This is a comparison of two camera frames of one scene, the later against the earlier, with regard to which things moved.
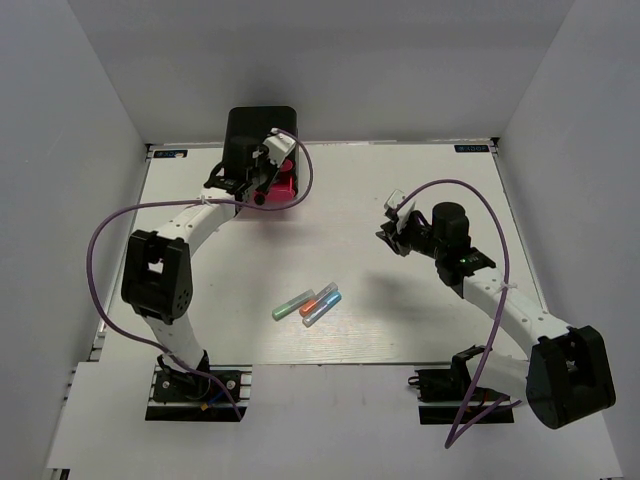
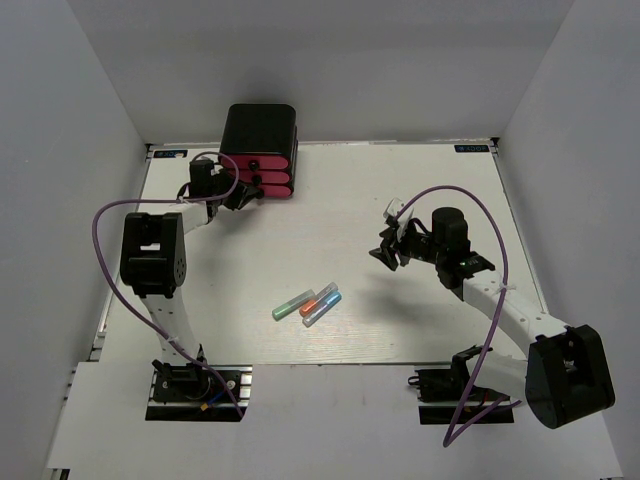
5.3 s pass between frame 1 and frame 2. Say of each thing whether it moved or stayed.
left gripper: moved
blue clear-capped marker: stayed
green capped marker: stayed
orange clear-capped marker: stayed
